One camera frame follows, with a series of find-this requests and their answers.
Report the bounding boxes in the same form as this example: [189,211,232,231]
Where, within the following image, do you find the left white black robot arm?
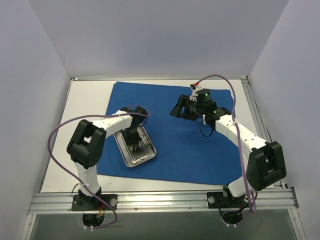
[66,106,149,210]

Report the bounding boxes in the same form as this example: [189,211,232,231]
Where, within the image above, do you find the aluminium front rail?
[28,188,299,215]

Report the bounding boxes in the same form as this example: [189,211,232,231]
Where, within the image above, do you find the steel instrument tray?
[113,126,157,168]

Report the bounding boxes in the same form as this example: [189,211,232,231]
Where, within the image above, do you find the aluminium rail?
[241,76,288,189]
[28,188,299,215]

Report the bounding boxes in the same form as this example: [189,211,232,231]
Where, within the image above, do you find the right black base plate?
[206,190,249,209]

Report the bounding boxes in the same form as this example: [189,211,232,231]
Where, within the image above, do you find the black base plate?
[71,194,118,212]
[206,190,249,209]

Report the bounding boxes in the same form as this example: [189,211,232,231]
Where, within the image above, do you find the blue surgical cloth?
[97,82,242,185]

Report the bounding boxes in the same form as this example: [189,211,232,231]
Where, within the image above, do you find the aluminium right side rail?
[241,76,288,189]

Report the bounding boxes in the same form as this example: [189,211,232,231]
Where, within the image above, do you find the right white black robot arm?
[169,95,287,207]

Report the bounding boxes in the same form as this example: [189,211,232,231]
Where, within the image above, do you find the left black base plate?
[71,194,118,212]

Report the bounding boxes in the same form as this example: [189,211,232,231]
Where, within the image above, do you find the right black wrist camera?
[189,83,217,109]

